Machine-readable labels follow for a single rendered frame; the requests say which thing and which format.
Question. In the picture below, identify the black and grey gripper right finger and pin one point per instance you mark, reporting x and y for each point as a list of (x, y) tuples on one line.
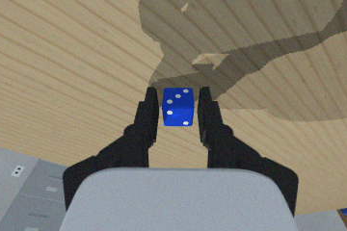
[(227, 151)]

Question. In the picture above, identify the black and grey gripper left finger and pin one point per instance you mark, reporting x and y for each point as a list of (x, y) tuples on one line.
[(131, 148)]

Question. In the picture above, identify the blue die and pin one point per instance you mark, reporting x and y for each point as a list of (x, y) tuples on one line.
[(178, 106)]

